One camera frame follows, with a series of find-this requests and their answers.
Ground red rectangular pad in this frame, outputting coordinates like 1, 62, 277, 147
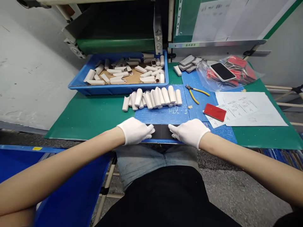
203, 103, 227, 122

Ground white pipe frame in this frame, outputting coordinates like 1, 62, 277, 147
92, 156, 125, 227

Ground white pipe rack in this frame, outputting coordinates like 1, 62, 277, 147
264, 84, 303, 126

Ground black sheet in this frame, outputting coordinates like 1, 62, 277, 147
145, 124, 177, 144

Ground stack of dark blue sheets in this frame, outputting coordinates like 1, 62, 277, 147
257, 148, 303, 171

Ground green-framed document board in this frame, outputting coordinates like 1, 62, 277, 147
167, 0, 303, 57

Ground row of white tubes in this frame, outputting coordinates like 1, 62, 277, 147
122, 85, 183, 113

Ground blue corrugated mat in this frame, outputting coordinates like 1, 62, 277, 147
134, 70, 238, 145

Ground brown cardboard liner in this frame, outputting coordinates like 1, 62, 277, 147
99, 63, 157, 84

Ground person's right hand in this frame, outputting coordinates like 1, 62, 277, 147
168, 119, 211, 150

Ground pile of grey pads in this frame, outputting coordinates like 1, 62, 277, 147
178, 55, 204, 73

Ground green belt conveyor machine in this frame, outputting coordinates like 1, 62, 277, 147
16, 0, 164, 59

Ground white smartphone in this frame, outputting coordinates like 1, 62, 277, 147
210, 62, 237, 82

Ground yellow-handled pliers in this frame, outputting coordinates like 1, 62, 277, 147
185, 84, 211, 105

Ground plastic bag of red pads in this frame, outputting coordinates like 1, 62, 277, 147
196, 55, 265, 92

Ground large blue bin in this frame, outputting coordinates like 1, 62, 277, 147
0, 144, 116, 227

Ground person's legs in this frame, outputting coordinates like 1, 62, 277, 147
115, 143, 200, 190

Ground small white paper slip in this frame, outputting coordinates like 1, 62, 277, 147
204, 115, 229, 129

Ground large white printed paper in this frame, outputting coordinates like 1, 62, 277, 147
215, 91, 289, 127

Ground blue plastic tray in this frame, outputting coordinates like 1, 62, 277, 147
68, 50, 170, 96

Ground pile of white tubes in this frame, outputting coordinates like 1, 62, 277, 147
83, 53, 165, 85

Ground person's body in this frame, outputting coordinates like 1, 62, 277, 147
94, 165, 303, 227

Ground person's left hand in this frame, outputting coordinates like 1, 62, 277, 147
117, 117, 156, 146

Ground green table mat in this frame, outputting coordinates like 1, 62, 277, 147
44, 62, 303, 151

